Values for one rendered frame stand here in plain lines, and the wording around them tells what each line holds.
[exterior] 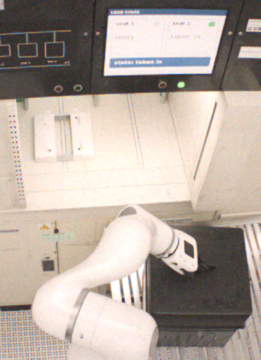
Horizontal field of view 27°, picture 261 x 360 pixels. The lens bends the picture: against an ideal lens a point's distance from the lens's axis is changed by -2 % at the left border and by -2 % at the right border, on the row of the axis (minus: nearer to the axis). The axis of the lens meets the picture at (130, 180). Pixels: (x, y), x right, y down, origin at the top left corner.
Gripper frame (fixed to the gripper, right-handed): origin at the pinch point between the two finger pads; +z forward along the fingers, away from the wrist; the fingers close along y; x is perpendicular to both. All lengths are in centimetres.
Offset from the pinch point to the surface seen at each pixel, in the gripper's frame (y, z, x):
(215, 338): -13.8, 23.1, 10.1
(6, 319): 22, 28, 125
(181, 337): -13.7, 15.2, 17.3
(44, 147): 53, -22, 47
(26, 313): 26, 35, 118
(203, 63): 35, -34, -27
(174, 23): 33, -49, -29
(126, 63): 32, -48, -13
